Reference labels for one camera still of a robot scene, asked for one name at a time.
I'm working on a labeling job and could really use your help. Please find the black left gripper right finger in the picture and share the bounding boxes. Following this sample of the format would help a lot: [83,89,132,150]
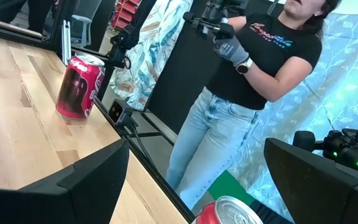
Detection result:
[264,138,358,224]

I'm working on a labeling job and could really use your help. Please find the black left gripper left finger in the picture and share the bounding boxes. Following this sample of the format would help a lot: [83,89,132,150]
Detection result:
[0,138,131,224]

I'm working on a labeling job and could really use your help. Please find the red soda can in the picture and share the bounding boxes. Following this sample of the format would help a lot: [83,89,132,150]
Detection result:
[190,195,264,224]

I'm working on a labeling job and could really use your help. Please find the red Coca-Cola can dark picture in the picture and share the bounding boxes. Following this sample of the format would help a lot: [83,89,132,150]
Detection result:
[55,51,106,121]

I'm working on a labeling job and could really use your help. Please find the green floor mat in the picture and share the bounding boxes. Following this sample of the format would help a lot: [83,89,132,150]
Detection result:
[208,170,256,207]

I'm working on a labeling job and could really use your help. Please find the pale leaf-print curtain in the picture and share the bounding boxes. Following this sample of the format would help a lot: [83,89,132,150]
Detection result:
[227,12,358,223]

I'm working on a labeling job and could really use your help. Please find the silver aluminium upright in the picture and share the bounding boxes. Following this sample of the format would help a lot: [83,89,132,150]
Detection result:
[61,20,72,66]

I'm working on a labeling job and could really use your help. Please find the person's wristwatch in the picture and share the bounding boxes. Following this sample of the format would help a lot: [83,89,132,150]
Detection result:
[234,57,254,75]

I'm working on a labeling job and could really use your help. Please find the black mounted device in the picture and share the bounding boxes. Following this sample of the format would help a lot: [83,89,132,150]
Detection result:
[106,29,132,70]

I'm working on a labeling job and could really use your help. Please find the person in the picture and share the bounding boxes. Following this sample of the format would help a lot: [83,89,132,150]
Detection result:
[0,0,55,34]
[165,0,343,210]

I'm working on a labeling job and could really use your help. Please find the floral print curtain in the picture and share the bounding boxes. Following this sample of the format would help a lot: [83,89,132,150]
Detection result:
[109,0,195,112]

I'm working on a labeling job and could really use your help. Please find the black backdrop panel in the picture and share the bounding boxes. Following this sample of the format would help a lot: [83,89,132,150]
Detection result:
[144,0,291,134]

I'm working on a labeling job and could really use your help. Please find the grey office chair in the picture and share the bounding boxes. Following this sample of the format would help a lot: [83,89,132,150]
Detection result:
[70,0,103,47]

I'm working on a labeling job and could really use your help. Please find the person's gloved hand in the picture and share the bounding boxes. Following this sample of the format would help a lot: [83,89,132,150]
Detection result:
[213,34,250,68]

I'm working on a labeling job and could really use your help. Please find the red storage bins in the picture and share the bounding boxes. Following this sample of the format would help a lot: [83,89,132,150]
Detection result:
[110,0,142,32]

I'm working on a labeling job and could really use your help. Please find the black camera cable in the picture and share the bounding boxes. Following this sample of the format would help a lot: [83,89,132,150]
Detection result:
[126,121,158,170]

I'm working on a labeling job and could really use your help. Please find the black table-level camera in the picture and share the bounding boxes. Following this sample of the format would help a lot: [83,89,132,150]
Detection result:
[108,98,135,128]

